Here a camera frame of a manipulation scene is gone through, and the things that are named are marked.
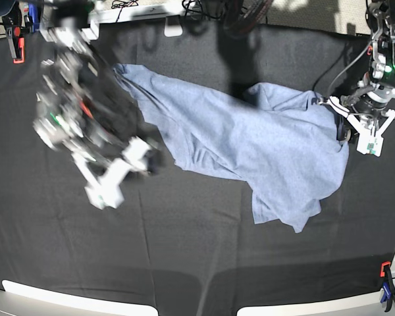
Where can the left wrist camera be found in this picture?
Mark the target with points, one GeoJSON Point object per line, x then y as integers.
{"type": "Point", "coordinates": [369, 145]}

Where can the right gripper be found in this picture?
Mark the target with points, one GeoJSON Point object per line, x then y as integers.
{"type": "Point", "coordinates": [137, 156]}

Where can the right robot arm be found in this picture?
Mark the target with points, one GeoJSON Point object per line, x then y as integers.
{"type": "Point", "coordinates": [81, 107]}

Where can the red-blue clamp near right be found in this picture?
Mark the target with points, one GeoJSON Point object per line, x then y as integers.
{"type": "Point", "coordinates": [388, 287]}

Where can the blue-grey t-shirt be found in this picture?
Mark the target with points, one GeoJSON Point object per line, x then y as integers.
{"type": "Point", "coordinates": [279, 141]}

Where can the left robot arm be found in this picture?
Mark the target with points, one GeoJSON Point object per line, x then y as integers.
{"type": "Point", "coordinates": [367, 104]}

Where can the red-black clamp far left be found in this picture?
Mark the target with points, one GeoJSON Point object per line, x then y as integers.
{"type": "Point", "coordinates": [16, 44]}

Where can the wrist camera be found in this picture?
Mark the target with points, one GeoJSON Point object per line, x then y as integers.
{"type": "Point", "coordinates": [369, 145]}
{"type": "Point", "coordinates": [104, 192]}

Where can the aluminium frame rail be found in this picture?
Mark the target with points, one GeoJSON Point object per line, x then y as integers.
{"type": "Point", "coordinates": [141, 12]}

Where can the white camera mount foot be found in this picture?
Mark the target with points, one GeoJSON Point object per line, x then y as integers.
{"type": "Point", "coordinates": [173, 27]}

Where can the black table cloth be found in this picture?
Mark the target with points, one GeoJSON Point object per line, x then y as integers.
{"type": "Point", "coordinates": [181, 242]}

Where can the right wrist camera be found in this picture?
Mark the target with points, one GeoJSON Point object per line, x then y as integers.
{"type": "Point", "coordinates": [104, 192]}

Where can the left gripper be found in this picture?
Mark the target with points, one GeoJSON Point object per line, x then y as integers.
{"type": "Point", "coordinates": [368, 125]}

